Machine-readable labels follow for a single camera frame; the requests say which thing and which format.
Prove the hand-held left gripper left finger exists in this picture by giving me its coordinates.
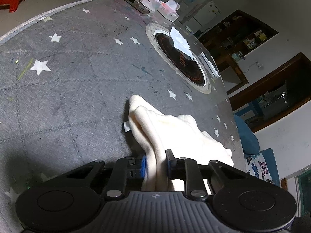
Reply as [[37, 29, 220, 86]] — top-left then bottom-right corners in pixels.
[[64, 157, 147, 201]]

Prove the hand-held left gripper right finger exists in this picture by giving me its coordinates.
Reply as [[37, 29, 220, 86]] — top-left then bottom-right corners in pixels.
[[165, 149, 244, 201]]

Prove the cream sweatshirt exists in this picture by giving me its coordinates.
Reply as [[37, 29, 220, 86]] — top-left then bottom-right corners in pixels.
[[123, 95, 235, 192]]

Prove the blue cushion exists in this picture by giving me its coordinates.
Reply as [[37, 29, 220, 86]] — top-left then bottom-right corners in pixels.
[[234, 115, 260, 154]]

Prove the butterfly print cloth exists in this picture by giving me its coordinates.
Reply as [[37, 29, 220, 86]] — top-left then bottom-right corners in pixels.
[[244, 148, 280, 186]]

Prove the round black induction cooktop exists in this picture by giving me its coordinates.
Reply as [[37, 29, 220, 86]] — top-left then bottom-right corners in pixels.
[[145, 23, 212, 95]]

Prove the grey star print tablecloth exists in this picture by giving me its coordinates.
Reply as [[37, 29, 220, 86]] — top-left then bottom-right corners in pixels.
[[0, 0, 245, 233]]

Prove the wooden side table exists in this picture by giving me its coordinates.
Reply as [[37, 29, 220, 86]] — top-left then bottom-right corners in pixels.
[[214, 53, 249, 95]]

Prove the white crumpled cloth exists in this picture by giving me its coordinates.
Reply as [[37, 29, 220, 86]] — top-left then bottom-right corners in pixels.
[[169, 26, 195, 61]]

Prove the dark wooden shelf cabinet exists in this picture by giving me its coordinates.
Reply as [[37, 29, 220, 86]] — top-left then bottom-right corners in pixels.
[[198, 10, 279, 65]]

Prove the white refrigerator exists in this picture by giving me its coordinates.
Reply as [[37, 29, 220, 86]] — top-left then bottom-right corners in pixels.
[[190, 0, 223, 33]]

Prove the tissue box with red print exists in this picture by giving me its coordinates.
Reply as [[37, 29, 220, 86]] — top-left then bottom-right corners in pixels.
[[157, 0, 180, 21]]

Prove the dark tablet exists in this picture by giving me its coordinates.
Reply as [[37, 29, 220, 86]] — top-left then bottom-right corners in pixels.
[[116, 0, 150, 14]]

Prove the small white tissue box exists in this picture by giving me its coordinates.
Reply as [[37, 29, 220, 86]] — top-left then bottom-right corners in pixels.
[[138, 0, 160, 12]]

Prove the dark wooden door frame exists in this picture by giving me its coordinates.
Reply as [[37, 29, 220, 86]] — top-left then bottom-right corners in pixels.
[[228, 52, 311, 133]]

